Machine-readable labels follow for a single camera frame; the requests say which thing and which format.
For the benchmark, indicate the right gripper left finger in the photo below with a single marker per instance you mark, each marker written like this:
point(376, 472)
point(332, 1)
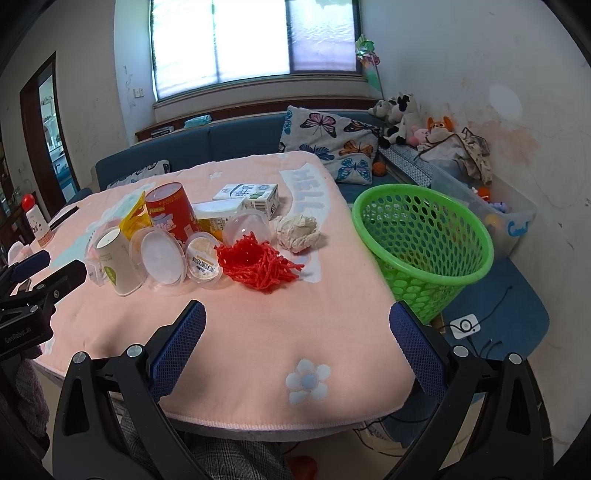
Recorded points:
point(88, 442)

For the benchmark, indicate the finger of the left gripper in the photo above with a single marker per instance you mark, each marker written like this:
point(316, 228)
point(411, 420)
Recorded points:
point(58, 285)
point(12, 276)

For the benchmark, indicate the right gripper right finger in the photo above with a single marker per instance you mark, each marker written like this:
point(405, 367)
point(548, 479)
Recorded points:
point(489, 421)

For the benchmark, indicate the red noodle cup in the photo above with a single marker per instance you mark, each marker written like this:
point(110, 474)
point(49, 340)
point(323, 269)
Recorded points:
point(170, 210)

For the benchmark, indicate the clear plastic dome cup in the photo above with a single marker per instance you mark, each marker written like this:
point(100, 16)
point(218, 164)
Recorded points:
point(244, 223)

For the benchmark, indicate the red net bag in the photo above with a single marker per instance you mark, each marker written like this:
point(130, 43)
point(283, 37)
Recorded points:
point(256, 265)

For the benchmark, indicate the white blue milk carton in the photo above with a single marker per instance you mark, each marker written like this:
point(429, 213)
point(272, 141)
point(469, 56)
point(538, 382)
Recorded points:
point(262, 197)

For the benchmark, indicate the yellow green drink carton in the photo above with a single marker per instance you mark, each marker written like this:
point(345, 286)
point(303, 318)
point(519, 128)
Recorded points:
point(213, 215)

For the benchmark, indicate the white bottle red cap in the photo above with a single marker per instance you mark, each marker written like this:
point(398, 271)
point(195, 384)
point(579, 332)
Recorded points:
point(39, 226)

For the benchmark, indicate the white paper cup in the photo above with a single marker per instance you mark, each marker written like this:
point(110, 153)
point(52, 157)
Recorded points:
point(112, 248)

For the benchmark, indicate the clear plastic round lid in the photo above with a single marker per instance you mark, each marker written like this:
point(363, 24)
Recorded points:
point(157, 259)

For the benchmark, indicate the yellow snack wrapper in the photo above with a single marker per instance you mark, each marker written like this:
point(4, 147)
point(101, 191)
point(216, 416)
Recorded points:
point(137, 219)

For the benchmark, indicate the blue sofa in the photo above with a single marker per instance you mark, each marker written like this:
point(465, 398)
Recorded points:
point(513, 316)

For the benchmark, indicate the small round yogurt cup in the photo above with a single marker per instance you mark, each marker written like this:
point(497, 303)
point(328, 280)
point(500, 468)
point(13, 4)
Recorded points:
point(201, 257)

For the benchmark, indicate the small patterned cushion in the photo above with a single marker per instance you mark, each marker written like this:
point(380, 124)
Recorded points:
point(157, 168)

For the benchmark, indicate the pink table blanket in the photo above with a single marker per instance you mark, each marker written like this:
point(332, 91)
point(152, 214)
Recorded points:
point(315, 354)

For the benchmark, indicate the green plastic mesh basket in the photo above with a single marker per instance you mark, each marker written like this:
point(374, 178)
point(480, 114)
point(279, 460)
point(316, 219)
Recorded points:
point(428, 246)

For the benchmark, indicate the clear plastic storage bin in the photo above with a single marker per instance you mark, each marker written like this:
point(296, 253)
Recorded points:
point(505, 212)

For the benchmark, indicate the crumpled white paper ball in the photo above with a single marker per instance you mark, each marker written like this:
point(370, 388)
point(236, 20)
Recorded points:
point(296, 232)

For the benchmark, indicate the window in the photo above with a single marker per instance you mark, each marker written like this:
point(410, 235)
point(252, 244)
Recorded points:
point(198, 44)

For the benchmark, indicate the beige patterned cloth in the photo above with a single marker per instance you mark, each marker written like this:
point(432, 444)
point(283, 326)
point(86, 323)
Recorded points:
point(464, 155)

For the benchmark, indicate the blue white patterned mat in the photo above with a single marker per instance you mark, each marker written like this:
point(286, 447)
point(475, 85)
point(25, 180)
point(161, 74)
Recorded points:
point(404, 163)

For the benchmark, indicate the small orange ball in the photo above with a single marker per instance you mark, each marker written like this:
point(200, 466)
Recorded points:
point(379, 169)

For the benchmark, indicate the pink pig plush toy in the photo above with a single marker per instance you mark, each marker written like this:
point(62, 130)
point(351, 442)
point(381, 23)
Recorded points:
point(419, 137)

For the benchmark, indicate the orange fox plush toy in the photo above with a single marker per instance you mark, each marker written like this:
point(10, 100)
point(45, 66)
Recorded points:
point(441, 125)

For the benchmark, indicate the cow plush toy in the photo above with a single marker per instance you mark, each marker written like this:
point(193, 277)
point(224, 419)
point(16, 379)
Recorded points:
point(402, 117)

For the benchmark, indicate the butterfly pattern pillow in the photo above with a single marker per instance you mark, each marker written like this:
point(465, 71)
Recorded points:
point(346, 147)

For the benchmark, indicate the grey plush toy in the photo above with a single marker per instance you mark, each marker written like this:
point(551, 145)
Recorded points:
point(383, 108)

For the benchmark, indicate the colourful pinwheel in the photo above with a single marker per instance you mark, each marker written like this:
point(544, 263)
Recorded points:
point(370, 61)

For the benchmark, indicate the dark wooden door frame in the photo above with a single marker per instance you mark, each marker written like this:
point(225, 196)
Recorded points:
point(56, 181)

